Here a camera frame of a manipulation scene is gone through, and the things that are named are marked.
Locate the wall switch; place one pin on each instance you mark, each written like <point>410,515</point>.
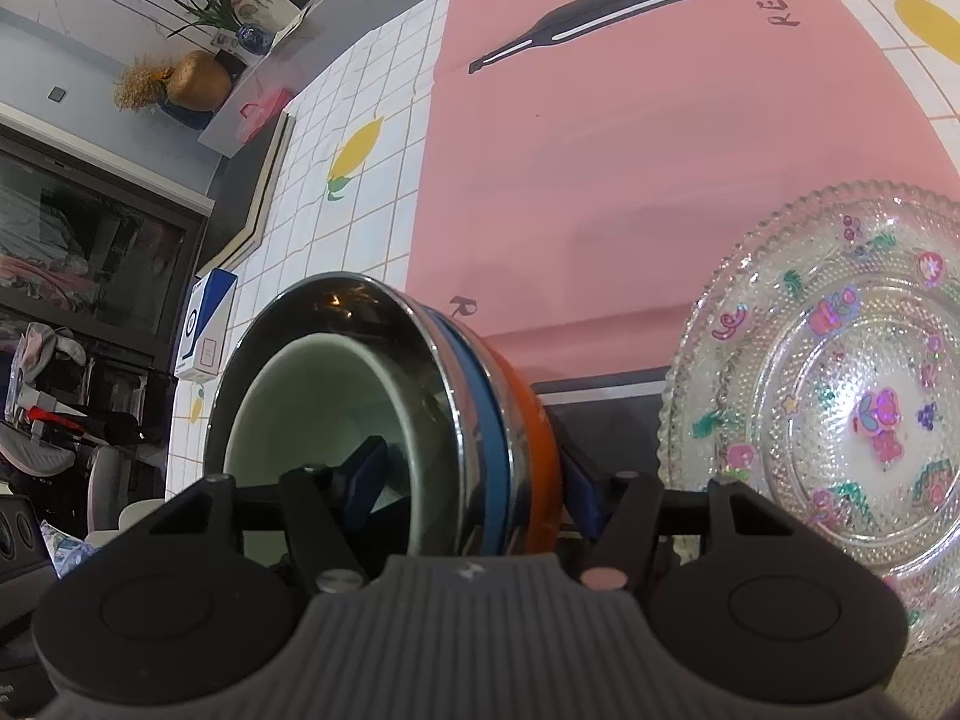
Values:
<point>56,94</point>

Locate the dried yellow flowers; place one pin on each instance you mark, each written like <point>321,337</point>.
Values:
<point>139,86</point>

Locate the pink plastic basket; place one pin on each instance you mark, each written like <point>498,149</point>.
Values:
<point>259,111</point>

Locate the gold vase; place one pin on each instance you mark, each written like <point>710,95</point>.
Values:
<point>199,79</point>

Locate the orange steel bowl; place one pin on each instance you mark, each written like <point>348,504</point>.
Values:
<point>536,435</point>

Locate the checked lemon print tablecloth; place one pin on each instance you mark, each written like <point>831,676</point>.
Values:
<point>600,165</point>

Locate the blue and white box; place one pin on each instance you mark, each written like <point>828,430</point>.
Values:
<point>206,326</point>

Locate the clear glass plate with stickers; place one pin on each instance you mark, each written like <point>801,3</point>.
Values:
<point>825,405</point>

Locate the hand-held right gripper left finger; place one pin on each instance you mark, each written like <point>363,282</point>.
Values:
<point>367,476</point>

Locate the dark glass door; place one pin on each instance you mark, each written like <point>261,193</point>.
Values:
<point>97,240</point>

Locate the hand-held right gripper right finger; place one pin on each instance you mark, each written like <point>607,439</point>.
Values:
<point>581,499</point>

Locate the grey padded chair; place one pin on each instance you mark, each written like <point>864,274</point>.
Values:
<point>112,476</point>

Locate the blue glass vase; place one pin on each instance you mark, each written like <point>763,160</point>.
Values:
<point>251,35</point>

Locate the white photo frame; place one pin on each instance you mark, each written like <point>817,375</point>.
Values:
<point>274,11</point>

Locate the green ceramic bowl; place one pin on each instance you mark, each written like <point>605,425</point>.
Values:
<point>315,390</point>

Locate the blue steel bowl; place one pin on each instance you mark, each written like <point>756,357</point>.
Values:
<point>480,427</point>

